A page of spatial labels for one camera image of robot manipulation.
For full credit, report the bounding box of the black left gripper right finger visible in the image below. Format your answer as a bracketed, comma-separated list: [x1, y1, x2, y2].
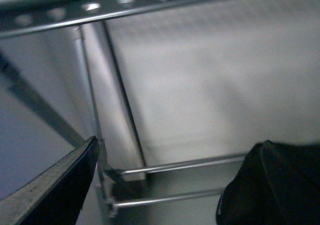
[258, 140, 320, 225]

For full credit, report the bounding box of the black printed t-shirt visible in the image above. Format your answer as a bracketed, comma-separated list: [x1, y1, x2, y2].
[215, 141, 320, 225]

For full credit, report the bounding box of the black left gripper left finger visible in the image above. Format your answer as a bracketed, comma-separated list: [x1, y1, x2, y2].
[0, 136, 99, 225]

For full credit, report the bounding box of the metal clothes rack frame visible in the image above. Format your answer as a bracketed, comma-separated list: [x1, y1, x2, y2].
[0, 0, 244, 218]

